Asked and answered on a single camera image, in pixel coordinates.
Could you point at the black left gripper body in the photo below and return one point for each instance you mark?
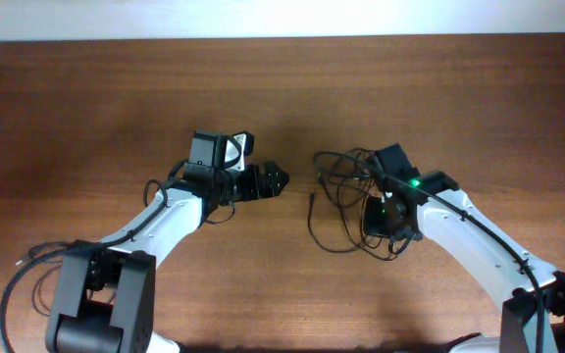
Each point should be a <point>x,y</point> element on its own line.
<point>244,184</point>

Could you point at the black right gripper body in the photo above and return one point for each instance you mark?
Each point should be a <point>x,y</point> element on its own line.
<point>378,220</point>

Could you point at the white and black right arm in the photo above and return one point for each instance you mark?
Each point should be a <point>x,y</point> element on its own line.
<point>528,291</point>

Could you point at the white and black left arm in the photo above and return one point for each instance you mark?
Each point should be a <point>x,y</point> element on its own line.
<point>105,295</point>

